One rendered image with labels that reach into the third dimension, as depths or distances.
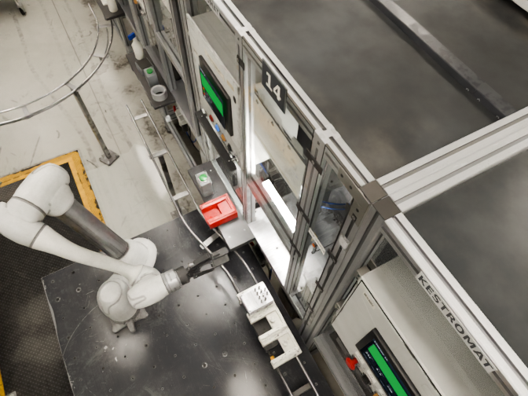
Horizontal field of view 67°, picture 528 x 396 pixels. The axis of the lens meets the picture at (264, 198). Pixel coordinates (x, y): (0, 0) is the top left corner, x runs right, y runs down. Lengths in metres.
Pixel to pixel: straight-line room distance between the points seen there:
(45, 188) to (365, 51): 1.23
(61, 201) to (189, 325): 0.87
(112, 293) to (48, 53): 3.23
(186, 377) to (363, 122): 1.51
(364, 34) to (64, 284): 1.88
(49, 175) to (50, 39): 3.29
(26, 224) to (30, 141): 2.35
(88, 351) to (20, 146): 2.23
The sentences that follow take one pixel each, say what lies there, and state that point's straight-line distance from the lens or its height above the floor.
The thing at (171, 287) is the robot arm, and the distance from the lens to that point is 1.71.
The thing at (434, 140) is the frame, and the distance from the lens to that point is 1.03.
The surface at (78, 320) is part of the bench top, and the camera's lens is 2.30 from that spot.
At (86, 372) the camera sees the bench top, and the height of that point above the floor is 0.68.
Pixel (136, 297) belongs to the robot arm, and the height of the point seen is 1.17.
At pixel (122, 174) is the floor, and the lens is 3.47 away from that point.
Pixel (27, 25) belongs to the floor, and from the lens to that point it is 5.20.
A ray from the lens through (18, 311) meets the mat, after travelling 3.23.
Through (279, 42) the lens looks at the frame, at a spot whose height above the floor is 2.01.
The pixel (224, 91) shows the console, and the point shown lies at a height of 1.73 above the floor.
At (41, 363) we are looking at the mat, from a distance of 3.07.
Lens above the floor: 2.74
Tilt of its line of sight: 59 degrees down
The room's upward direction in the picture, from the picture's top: 2 degrees clockwise
